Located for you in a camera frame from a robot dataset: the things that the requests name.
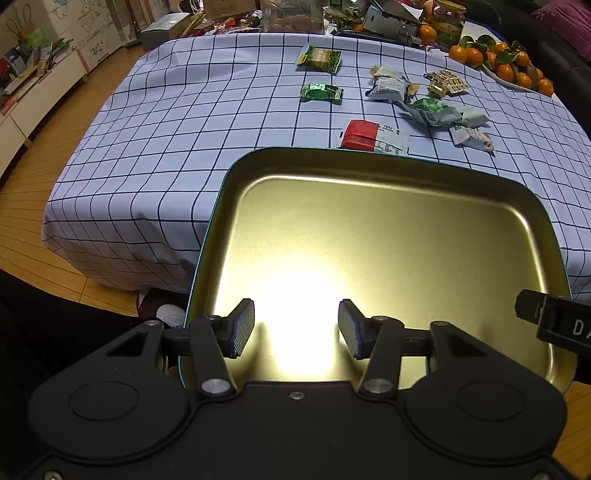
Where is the red white snack packet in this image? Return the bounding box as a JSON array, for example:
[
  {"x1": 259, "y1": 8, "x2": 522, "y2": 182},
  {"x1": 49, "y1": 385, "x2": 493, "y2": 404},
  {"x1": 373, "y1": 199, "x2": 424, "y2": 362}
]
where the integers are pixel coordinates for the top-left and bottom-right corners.
[{"x1": 339, "y1": 120, "x2": 410, "y2": 155}]

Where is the white orange hawthorn snack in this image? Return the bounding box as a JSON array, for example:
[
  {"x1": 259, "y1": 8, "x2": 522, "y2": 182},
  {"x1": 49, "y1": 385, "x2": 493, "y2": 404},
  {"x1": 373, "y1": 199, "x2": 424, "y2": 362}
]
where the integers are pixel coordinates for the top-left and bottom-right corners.
[{"x1": 450, "y1": 125, "x2": 495, "y2": 153}]

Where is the pale grey snack bar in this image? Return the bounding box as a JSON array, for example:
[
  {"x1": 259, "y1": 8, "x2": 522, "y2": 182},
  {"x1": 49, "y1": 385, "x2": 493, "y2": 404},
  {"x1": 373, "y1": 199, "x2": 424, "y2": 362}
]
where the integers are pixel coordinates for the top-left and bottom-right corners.
[{"x1": 458, "y1": 105, "x2": 490, "y2": 129}]

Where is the green white snack bag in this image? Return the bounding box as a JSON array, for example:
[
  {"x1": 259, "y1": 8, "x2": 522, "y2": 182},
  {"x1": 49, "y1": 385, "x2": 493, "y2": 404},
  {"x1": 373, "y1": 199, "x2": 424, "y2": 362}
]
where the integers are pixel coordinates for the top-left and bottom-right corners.
[{"x1": 402, "y1": 97, "x2": 463, "y2": 128}]

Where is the grey white snack packet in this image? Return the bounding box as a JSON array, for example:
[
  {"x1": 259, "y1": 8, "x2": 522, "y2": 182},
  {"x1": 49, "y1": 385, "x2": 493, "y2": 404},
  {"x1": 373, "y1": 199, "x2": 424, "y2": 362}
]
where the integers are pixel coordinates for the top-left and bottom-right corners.
[{"x1": 366, "y1": 76, "x2": 409, "y2": 103}]

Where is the gold foil candy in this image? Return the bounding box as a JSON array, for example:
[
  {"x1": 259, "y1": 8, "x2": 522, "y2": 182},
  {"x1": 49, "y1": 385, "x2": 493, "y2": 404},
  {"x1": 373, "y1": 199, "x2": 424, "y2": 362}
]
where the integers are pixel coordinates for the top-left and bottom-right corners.
[{"x1": 428, "y1": 82, "x2": 448, "y2": 99}]

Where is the silver yellow snack packet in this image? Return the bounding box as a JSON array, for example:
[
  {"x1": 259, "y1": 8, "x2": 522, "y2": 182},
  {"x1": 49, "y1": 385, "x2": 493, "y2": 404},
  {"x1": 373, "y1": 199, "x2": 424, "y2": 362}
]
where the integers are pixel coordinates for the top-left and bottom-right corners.
[{"x1": 370, "y1": 65, "x2": 420, "y2": 96}]

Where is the dark green snack packet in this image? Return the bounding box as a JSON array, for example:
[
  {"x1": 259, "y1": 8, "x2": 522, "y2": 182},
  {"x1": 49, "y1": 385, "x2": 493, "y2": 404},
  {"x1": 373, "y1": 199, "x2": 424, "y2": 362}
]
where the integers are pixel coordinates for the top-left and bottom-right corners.
[{"x1": 300, "y1": 83, "x2": 344, "y2": 102}]

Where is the brown patterned snack packet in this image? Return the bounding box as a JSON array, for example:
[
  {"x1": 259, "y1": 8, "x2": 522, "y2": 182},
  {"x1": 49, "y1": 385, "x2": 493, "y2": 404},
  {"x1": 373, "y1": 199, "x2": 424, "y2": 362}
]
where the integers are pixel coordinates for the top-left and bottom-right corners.
[{"x1": 424, "y1": 70, "x2": 469, "y2": 95}]

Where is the green yellow snack packet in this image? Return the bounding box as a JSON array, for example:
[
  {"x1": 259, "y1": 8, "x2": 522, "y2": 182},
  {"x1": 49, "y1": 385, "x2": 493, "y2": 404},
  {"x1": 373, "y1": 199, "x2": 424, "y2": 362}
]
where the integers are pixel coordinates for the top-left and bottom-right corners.
[{"x1": 295, "y1": 43, "x2": 342, "y2": 74}]

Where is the gold metal tray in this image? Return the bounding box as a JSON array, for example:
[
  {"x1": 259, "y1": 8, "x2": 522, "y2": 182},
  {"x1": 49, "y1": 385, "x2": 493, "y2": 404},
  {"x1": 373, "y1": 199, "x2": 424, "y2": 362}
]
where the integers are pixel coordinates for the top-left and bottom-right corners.
[{"x1": 187, "y1": 148, "x2": 577, "y2": 391}]

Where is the blue checkered tablecloth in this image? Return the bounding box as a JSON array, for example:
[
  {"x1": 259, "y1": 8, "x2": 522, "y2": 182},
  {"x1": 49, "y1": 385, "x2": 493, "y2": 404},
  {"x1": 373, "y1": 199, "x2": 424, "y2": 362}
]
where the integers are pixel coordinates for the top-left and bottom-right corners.
[{"x1": 41, "y1": 34, "x2": 590, "y2": 301}]

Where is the plate of tangerines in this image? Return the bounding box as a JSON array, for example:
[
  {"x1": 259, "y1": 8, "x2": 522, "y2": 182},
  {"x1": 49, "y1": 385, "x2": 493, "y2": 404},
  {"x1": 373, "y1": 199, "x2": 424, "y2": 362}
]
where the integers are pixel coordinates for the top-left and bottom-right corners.
[{"x1": 448, "y1": 34, "x2": 554, "y2": 97}]

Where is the white low cabinet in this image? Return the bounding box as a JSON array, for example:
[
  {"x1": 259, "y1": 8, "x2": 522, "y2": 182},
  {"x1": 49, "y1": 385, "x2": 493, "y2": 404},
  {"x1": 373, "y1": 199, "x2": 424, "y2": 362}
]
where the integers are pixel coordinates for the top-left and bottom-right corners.
[{"x1": 1, "y1": 50, "x2": 88, "y2": 174}]

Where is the loose tangerine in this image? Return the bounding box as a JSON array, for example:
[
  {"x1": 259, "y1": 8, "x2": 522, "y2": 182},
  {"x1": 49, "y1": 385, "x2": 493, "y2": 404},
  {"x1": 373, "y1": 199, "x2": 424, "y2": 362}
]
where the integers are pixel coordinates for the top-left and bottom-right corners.
[{"x1": 419, "y1": 24, "x2": 438, "y2": 44}]

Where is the glass pickle jar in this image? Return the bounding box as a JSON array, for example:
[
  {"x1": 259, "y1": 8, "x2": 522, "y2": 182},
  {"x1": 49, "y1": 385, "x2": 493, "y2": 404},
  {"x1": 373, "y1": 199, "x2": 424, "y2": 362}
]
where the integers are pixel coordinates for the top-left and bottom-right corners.
[{"x1": 431, "y1": 0, "x2": 466, "y2": 50}]

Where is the clear glass cookie jar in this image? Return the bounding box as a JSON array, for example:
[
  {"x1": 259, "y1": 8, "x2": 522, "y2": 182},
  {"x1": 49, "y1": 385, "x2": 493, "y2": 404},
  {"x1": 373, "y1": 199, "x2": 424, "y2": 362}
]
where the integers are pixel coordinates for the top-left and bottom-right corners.
[{"x1": 260, "y1": 0, "x2": 325, "y2": 34}]

